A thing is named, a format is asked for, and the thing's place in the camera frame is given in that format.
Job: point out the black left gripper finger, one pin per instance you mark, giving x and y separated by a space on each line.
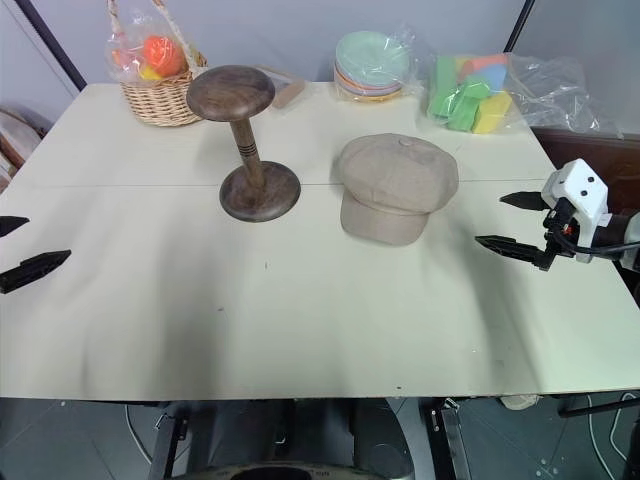
12 225
35 265

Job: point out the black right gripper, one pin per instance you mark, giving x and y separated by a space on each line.
561 222

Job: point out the beige newsboy cap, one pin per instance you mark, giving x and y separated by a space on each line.
395 187

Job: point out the dark wooden hat stand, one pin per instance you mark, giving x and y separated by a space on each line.
240 95

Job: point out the round wooden furniture piece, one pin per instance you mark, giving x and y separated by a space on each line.
17 140

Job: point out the dark brown cabinet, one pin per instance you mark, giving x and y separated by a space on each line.
595 150

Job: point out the yellow foam block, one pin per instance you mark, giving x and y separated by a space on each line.
492 114

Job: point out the clear bag of foam blocks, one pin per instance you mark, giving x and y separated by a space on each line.
555 95

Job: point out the green foam blocks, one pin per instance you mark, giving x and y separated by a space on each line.
455 102

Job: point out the blue foam block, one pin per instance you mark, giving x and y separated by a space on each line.
492 80

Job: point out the orange foam block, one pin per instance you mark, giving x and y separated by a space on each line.
492 62

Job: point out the black slanted pole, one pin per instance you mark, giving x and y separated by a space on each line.
60 50
520 25

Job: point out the clear bag around plates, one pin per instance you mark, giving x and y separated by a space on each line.
417 55

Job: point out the black floor bar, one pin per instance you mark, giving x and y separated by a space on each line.
600 406

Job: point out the yellow toy fruit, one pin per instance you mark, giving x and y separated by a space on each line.
149 74

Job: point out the clear bag of toy fruit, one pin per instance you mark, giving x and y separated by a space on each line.
127 50

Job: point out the stack of pastel plates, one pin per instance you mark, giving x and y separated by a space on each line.
372 62

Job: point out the metal table leg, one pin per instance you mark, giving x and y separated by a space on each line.
167 445
450 440

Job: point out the orange toy fruit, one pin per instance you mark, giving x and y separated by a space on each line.
162 54

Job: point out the dark rounded robot body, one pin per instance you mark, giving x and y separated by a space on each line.
320 440

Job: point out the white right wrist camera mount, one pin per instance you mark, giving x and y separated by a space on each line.
585 197

